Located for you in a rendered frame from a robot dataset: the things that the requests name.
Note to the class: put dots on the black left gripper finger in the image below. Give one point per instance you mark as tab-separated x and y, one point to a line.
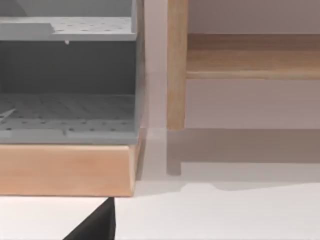
101	222

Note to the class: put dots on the pale wooden drawer front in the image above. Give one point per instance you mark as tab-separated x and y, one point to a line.
65	170

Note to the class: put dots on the grey pierced drawer inside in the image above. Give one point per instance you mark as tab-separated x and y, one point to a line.
67	112

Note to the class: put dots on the wooden cupboard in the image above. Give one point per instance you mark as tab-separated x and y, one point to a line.
75	50

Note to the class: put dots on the wooden open shelf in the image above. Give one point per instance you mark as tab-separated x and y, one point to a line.
225	60

